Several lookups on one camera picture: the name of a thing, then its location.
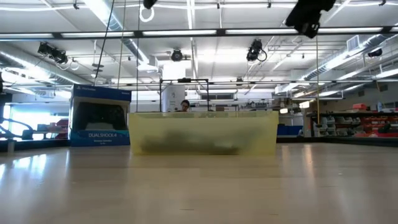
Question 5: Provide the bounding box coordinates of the blue DualShock controller box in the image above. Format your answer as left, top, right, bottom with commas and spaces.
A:
68, 83, 132, 147

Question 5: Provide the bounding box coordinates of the person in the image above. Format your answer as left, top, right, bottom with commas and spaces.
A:
175, 99, 191, 113

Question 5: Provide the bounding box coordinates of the blue crate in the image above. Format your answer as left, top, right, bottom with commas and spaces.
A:
277, 124, 304, 137

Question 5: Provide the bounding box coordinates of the overhead light bar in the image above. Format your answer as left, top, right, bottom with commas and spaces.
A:
0, 26, 398, 40

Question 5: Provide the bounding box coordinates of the white pillar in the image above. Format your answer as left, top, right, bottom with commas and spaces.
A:
161, 64, 187, 112

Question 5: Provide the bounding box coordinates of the yellow translucent plastic bin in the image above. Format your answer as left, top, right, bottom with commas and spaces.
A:
128, 111, 280, 156

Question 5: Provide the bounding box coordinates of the white cable loop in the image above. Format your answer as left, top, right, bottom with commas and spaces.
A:
139, 4, 155, 24

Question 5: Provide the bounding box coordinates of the thin black hanging cable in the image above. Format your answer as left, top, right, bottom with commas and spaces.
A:
93, 0, 116, 84

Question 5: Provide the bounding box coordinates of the black background station frame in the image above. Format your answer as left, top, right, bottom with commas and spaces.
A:
159, 77, 210, 113

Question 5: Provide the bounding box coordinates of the yellow vertical pole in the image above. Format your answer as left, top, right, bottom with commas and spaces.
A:
315, 35, 321, 127

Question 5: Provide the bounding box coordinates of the shelf with red bins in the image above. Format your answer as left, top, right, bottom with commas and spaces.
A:
306, 103, 398, 139

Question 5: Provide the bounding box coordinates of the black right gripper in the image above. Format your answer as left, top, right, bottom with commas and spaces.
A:
285, 0, 336, 40

